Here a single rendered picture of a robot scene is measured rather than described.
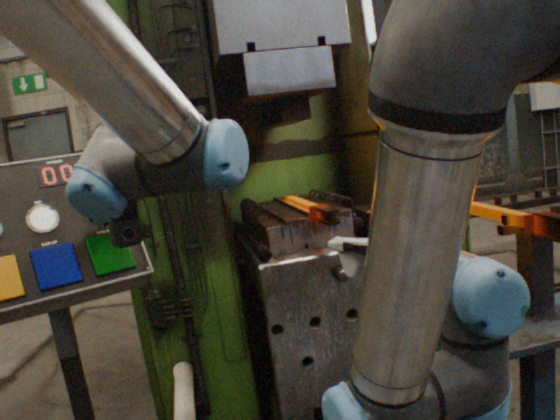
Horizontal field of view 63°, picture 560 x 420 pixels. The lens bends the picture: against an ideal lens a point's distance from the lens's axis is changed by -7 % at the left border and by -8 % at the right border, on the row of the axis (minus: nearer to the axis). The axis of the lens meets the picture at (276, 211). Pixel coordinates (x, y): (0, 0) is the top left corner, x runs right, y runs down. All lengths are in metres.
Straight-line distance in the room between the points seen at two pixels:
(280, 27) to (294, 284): 0.56
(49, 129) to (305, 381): 6.86
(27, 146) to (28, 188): 6.87
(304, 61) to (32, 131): 6.88
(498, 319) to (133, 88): 0.40
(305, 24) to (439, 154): 0.83
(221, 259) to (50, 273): 0.49
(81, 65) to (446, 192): 0.29
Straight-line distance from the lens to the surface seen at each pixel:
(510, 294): 0.52
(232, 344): 1.29
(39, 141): 7.75
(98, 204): 0.58
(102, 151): 0.59
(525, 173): 8.05
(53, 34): 0.39
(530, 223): 0.97
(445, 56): 0.30
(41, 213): 0.94
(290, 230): 1.09
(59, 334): 1.05
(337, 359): 1.14
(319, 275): 1.06
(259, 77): 1.08
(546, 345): 1.12
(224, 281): 1.24
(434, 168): 0.33
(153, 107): 0.44
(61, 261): 0.90
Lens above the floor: 1.16
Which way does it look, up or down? 8 degrees down
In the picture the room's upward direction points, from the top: 8 degrees counter-clockwise
